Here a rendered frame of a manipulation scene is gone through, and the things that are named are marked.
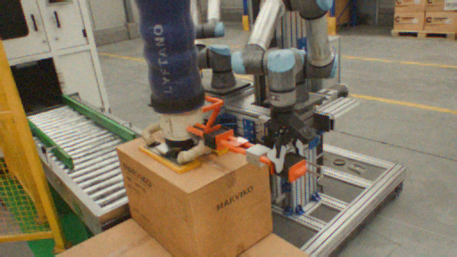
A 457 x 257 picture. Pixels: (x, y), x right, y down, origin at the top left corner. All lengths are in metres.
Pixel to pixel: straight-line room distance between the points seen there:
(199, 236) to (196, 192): 0.19
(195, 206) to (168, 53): 0.57
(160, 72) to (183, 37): 0.16
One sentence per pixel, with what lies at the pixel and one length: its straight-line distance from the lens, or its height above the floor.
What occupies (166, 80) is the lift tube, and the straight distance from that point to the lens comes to 1.48.
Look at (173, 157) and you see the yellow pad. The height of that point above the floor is 0.97.
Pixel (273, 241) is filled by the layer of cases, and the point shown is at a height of 0.54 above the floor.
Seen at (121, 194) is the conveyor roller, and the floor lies 0.53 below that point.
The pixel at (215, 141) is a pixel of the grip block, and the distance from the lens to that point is 1.39.
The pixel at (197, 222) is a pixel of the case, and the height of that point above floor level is 0.81.
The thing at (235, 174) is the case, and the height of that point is 0.92.
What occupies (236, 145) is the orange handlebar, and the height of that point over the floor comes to 1.09.
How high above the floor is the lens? 1.66
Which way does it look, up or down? 23 degrees down
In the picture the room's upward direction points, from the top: 6 degrees counter-clockwise
